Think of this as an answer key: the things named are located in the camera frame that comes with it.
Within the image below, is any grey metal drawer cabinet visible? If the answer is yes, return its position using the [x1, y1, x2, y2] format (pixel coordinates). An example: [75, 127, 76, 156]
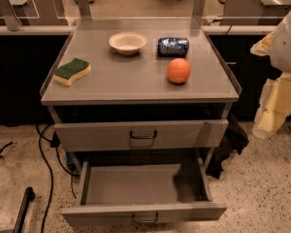
[39, 17, 243, 173]

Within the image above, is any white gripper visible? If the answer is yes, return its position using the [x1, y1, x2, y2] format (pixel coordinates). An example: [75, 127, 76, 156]
[250, 10, 291, 139]

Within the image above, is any orange fruit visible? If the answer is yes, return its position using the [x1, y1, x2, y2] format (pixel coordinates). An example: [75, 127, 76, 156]
[167, 58, 191, 84]

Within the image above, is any black bar on floor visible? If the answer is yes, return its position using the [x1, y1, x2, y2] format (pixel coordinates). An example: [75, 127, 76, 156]
[13, 186, 35, 233]

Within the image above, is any green yellow sponge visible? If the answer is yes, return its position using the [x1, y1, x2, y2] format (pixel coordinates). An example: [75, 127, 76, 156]
[53, 58, 91, 86]

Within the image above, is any blue crumpled chip bag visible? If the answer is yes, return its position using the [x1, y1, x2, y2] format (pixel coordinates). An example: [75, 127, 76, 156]
[157, 37, 189, 57]

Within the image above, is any closed grey upper drawer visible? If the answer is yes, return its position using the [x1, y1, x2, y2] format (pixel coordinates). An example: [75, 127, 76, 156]
[54, 119, 228, 151]

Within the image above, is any black power cable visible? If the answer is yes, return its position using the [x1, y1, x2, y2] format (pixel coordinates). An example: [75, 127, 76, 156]
[35, 123, 81, 233]

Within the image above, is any open grey middle drawer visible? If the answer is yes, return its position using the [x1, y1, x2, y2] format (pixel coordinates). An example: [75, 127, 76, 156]
[62, 156, 227, 226]

